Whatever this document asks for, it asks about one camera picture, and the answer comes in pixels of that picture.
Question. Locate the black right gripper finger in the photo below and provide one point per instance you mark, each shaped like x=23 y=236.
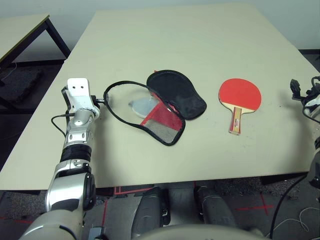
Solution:
x=296 y=89

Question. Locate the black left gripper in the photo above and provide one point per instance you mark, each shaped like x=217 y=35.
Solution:
x=94 y=99

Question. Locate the red ping-pong paddle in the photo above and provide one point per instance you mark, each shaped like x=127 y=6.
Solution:
x=240 y=93

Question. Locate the red black paddle case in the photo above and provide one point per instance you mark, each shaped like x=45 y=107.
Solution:
x=175 y=95

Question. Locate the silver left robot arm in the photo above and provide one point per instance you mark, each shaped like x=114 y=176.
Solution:
x=67 y=180

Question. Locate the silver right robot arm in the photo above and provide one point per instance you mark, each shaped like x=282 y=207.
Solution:
x=316 y=155

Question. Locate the black foam floor mat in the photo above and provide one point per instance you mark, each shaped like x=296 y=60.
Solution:
x=20 y=83

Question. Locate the beige side table black legs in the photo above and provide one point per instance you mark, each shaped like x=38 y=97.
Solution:
x=17 y=27

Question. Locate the dark robot left leg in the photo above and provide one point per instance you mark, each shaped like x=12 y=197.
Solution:
x=150 y=212

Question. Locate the dark robot leg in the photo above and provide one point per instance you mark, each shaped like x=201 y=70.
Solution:
x=216 y=210
x=150 y=212

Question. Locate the dark robot right leg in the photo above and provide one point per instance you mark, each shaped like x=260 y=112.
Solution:
x=216 y=210

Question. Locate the grey robot torso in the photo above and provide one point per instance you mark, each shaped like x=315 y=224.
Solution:
x=200 y=233

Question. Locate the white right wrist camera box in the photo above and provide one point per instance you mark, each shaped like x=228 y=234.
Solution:
x=313 y=102

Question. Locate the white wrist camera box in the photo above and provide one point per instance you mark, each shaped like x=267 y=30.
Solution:
x=78 y=87
x=313 y=102

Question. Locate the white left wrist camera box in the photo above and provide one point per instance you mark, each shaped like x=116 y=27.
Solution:
x=78 y=87

